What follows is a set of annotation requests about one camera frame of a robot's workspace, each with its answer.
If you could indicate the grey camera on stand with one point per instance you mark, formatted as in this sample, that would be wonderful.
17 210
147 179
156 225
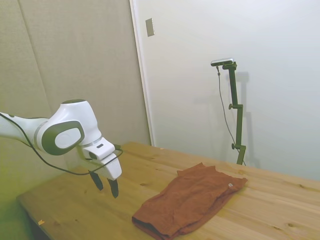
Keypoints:
222 61

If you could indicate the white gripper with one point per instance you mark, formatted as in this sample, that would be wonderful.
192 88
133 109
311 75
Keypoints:
112 168

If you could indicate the rust orange shorts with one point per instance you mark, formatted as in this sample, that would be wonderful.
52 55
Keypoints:
190 200

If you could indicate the white door frame trim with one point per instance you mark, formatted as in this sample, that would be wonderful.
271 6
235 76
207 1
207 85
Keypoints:
142 75

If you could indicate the small orange tape scrap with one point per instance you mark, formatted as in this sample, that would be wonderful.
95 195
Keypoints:
41 222

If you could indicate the grey wall switch plate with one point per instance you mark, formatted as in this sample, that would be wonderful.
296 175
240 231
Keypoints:
150 27

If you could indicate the dark green camera stand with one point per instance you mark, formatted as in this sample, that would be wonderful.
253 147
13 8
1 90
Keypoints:
238 120

